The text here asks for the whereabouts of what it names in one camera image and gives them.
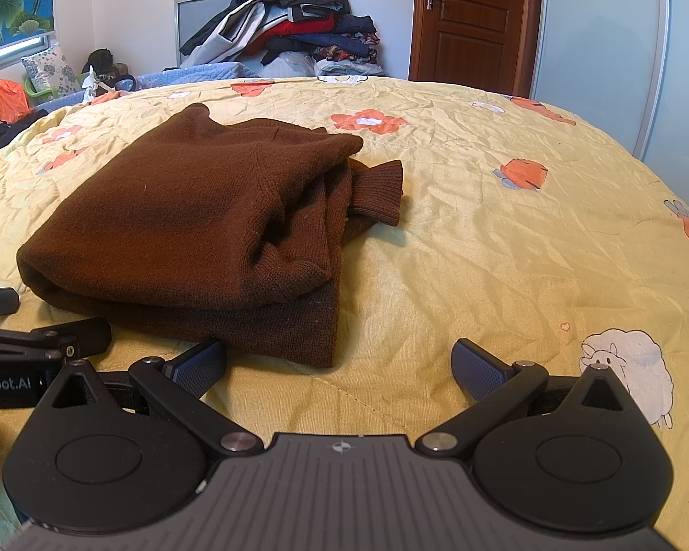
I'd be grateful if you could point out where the white window frame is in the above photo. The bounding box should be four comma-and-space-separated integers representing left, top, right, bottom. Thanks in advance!
0, 34, 58, 74

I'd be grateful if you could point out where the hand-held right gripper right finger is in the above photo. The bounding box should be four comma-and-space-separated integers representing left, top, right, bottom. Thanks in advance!
416, 339, 635, 461

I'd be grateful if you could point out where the pile of clothes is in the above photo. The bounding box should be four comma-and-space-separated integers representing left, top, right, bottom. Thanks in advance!
179, 0, 388, 79

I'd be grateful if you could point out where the floral pillow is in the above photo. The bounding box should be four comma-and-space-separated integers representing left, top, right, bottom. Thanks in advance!
22, 43, 82, 96

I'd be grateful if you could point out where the brown knit sweater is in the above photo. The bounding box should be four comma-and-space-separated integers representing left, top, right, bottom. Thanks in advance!
16, 102, 406, 369

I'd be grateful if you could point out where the grey framed panel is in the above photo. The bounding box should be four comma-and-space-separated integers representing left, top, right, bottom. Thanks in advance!
174, 0, 239, 67

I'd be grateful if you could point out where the brown wooden door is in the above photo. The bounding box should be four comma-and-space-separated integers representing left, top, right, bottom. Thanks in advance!
409, 0, 546, 98

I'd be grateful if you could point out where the dark cloth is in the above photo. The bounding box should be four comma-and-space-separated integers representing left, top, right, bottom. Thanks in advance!
0, 109, 50, 165

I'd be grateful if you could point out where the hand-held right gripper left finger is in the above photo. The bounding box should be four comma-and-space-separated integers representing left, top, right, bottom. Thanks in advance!
51, 337, 265, 461

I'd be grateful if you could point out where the blue quilted blanket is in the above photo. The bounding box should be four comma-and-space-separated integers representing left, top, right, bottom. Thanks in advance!
34, 62, 265, 111

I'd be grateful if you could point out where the orange bag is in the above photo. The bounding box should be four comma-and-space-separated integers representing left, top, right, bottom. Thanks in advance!
0, 80, 35, 125

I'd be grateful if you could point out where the yellow floral bedsheet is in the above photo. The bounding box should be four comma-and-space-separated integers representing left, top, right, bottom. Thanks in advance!
0, 76, 689, 551

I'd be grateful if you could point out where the dark backpack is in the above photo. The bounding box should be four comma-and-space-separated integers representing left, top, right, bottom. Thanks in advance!
83, 49, 130, 90

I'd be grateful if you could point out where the white crumpled bag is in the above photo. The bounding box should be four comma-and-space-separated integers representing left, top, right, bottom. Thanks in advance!
83, 66, 122, 106

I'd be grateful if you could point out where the green plastic chair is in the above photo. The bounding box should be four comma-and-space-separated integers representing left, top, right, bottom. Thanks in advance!
24, 72, 90, 105

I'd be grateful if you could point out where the white sliding wardrobe door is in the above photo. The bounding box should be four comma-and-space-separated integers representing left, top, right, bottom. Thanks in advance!
528, 0, 689, 174

